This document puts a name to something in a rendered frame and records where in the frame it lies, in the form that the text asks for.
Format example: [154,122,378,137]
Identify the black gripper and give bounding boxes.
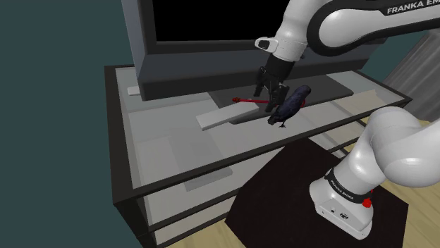
[253,53,296,113]

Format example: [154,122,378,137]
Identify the red pen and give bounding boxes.
[232,97,271,104]

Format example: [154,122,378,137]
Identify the dark blue bird figure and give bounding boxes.
[267,85,312,129]

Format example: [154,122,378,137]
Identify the white flat slab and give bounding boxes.
[195,102,260,132]

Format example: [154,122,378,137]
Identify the grey television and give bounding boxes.
[121,0,386,102]

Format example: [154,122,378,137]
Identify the dark robot stand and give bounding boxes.
[224,137,410,248]

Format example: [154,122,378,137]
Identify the black glass television stand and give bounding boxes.
[104,64,413,248]

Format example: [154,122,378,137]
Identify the grey curtain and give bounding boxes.
[382,28,440,123]

